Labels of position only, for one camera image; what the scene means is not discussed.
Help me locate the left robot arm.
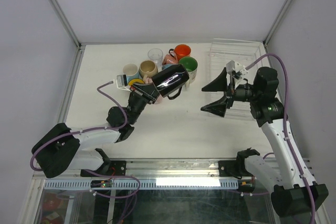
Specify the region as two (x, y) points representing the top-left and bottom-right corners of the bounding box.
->
(30, 83), (160, 178)

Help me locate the orange mug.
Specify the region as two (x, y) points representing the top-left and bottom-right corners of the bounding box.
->
(169, 44), (191, 61)

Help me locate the aluminium mounting rail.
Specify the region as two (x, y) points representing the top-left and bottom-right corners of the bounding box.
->
(34, 157), (314, 183)

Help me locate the white cable duct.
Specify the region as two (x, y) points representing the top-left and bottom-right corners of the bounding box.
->
(44, 177), (238, 190)

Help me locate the green inside mug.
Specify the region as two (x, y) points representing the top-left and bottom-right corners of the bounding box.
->
(179, 57), (198, 88)

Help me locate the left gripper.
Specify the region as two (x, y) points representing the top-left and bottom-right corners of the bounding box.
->
(127, 79), (168, 125)

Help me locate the white light-blue mug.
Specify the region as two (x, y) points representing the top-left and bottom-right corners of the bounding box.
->
(123, 63), (140, 83)

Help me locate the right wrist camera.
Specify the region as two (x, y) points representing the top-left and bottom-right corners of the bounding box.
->
(226, 60), (248, 84)

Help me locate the black mug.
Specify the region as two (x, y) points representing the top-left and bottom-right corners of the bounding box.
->
(152, 64), (190, 100)

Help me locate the yellow mug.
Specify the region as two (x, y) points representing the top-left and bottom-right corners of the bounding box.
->
(128, 78), (144, 86)

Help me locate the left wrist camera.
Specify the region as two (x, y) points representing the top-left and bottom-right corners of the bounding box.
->
(116, 74), (130, 92)

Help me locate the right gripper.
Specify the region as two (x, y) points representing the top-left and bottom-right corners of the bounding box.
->
(201, 68), (260, 118)

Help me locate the beige mug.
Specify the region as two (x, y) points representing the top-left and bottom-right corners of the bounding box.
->
(139, 60), (158, 79)

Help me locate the blue mug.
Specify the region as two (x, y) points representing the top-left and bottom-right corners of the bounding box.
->
(161, 63), (176, 70)

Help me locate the clear dish rack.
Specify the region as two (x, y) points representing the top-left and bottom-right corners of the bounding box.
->
(207, 39), (266, 121)

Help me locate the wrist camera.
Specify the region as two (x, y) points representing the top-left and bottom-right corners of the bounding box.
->
(116, 74), (130, 92)
(226, 60), (248, 84)

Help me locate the clear plastic cup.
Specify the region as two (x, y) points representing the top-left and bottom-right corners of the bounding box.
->
(148, 48), (163, 67)

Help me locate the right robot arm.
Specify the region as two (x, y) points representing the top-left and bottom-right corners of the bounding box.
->
(201, 67), (329, 217)

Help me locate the pink patterned mug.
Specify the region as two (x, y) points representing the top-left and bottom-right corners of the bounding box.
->
(162, 54), (178, 65)

